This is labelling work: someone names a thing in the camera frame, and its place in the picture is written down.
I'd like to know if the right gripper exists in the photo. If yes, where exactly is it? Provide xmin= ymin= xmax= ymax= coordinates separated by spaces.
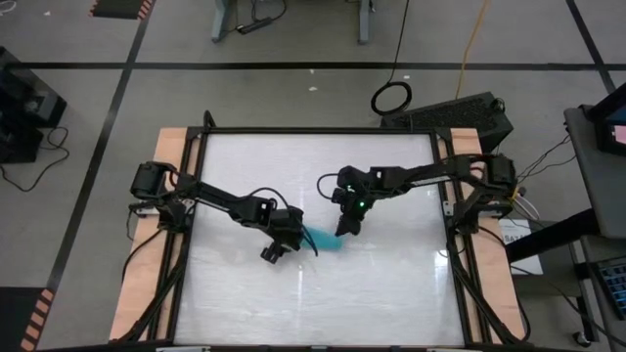
xmin=332 ymin=181 xmax=373 ymax=238

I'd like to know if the blue microfibre towel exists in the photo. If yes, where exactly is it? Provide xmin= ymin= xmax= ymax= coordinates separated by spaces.
xmin=298 ymin=225 xmax=346 ymax=252

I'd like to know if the plywood base board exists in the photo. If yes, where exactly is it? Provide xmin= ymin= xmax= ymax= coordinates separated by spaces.
xmin=108 ymin=126 xmax=528 ymax=343

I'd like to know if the white printed paper sheet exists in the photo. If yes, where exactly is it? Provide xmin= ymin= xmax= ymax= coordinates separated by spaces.
xmin=498 ymin=218 xmax=545 ymax=276

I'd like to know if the black cart base beam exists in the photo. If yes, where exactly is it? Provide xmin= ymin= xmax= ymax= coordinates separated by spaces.
xmin=505 ymin=208 xmax=602 ymax=264

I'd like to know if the black power strip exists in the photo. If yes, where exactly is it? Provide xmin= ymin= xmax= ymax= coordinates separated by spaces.
xmin=237 ymin=17 xmax=273 ymax=35

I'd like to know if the grey cart table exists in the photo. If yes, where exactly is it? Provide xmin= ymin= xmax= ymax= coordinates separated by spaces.
xmin=563 ymin=105 xmax=626 ymax=241

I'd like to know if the backlit black keyboard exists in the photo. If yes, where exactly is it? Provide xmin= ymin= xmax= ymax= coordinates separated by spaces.
xmin=593 ymin=256 xmax=626 ymax=320

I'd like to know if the black lit-screen monitor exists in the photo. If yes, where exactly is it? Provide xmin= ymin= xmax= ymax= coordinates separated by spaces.
xmin=585 ymin=82 xmax=626 ymax=157

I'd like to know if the black hazard-striped floor mat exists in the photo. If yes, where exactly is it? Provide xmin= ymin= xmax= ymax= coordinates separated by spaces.
xmin=87 ymin=0 xmax=156 ymax=21
xmin=0 ymin=286 xmax=56 ymax=352

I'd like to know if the black computer tower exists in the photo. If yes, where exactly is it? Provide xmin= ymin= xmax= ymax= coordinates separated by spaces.
xmin=0 ymin=46 xmax=68 ymax=129
xmin=0 ymin=124 xmax=45 ymax=165

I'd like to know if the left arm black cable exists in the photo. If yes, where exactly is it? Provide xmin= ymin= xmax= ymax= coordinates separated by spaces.
xmin=246 ymin=187 xmax=320 ymax=258

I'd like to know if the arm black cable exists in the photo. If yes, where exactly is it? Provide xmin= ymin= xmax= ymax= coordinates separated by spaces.
xmin=246 ymin=187 xmax=320 ymax=258
xmin=316 ymin=172 xmax=343 ymax=201

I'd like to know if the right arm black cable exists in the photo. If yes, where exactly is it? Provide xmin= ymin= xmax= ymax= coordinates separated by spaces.
xmin=316 ymin=172 xmax=343 ymax=201

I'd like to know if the black aluminium table frame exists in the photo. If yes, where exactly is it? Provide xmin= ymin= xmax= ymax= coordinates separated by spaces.
xmin=110 ymin=110 xmax=532 ymax=352

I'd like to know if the coiled black cable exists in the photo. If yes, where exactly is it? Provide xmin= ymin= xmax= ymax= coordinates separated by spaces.
xmin=370 ymin=0 xmax=413 ymax=117

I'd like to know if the yellow cable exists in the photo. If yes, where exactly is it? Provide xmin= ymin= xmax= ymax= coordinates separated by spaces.
xmin=454 ymin=0 xmax=490 ymax=100

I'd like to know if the thin black cart cable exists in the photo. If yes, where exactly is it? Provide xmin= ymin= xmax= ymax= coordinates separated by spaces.
xmin=516 ymin=135 xmax=578 ymax=183

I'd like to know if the thin black floor cable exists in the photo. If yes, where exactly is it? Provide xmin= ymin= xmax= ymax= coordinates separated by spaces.
xmin=0 ymin=125 xmax=70 ymax=194

